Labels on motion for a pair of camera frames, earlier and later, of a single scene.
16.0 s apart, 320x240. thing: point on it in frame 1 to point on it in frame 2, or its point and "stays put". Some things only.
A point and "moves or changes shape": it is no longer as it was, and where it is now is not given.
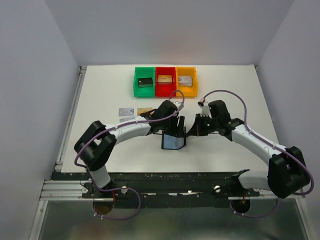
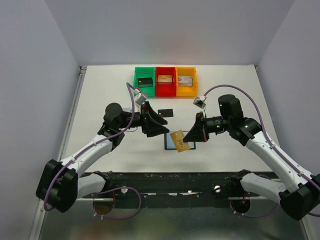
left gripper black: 176,125 to 144,118
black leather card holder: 172,142 moves or changes shape
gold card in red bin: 165,79 stays put
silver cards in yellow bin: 185,81 stays put
